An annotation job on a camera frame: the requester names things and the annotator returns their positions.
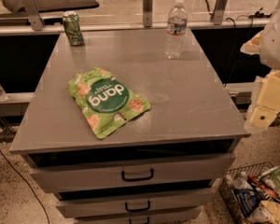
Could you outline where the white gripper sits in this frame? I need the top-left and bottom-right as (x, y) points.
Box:
(240, 9), (280, 133)

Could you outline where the clear plastic water bottle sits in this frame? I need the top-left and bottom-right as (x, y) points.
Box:
(164, 0), (188, 59)

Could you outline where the green rice chip bag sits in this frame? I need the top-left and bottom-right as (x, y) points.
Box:
(68, 67), (150, 140)

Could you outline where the red snack bag in basket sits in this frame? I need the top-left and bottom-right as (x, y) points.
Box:
(247, 175), (277, 200)

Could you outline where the green snack bag in basket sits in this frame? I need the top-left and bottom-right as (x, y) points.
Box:
(260, 166), (280, 201)

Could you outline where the bottle in basket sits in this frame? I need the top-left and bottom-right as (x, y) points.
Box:
(233, 171), (249, 189)

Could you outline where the blue snack bag in basket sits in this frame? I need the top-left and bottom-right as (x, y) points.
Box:
(233, 189), (260, 217)

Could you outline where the yellow snack bag in basket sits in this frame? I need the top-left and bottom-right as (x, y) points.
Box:
(247, 201), (280, 224)

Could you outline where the grey drawer cabinet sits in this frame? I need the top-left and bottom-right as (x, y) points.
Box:
(10, 29), (245, 224)

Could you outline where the green soda can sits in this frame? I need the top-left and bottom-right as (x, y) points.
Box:
(63, 11), (84, 46)

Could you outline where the metal bracket right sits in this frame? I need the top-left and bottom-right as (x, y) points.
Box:
(211, 0), (228, 25)

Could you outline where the metal bracket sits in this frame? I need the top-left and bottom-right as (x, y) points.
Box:
(22, 0), (44, 31)
(143, 0), (153, 27)
(211, 0), (228, 25)

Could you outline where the wire basket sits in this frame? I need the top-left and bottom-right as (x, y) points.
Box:
(219, 162), (280, 224)

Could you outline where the metal bracket centre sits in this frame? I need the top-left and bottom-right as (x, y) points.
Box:
(143, 0), (153, 27)

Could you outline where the black top drawer handle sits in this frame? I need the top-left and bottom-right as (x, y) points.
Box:
(121, 169), (154, 182)

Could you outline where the black drawer handle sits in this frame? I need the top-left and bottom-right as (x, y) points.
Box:
(124, 201), (151, 213)
(128, 217), (150, 224)
(121, 169), (154, 182)

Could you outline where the black middle drawer handle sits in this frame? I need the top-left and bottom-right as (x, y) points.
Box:
(124, 201), (151, 213)

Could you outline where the black bottom drawer handle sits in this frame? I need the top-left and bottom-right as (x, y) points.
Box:
(128, 217), (150, 224)

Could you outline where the metal bracket left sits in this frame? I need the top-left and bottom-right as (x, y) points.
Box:
(22, 0), (44, 31)

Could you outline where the black floor cable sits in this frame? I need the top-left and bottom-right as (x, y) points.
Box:
(0, 131), (50, 224)

